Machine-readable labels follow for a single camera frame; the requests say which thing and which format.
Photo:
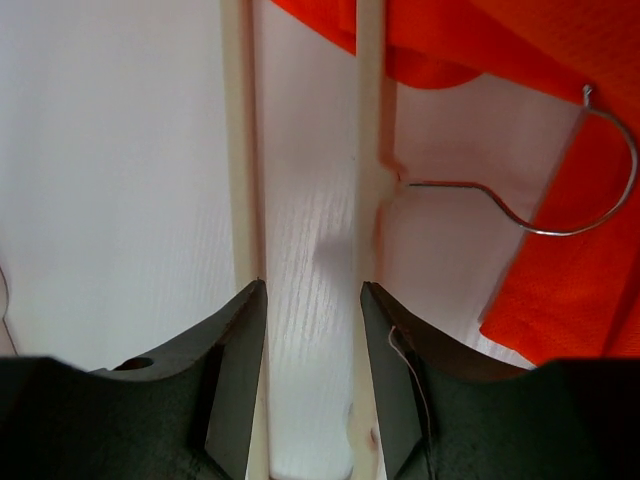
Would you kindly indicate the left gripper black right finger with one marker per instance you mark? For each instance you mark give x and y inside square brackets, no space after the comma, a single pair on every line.
[447,411]

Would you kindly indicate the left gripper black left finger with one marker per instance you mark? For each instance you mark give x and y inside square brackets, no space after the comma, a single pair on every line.
[183,410]

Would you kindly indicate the orange shorts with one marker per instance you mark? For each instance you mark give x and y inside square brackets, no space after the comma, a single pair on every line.
[451,257]

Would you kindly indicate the white plastic hanger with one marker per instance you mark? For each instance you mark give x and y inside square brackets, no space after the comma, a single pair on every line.
[558,47]

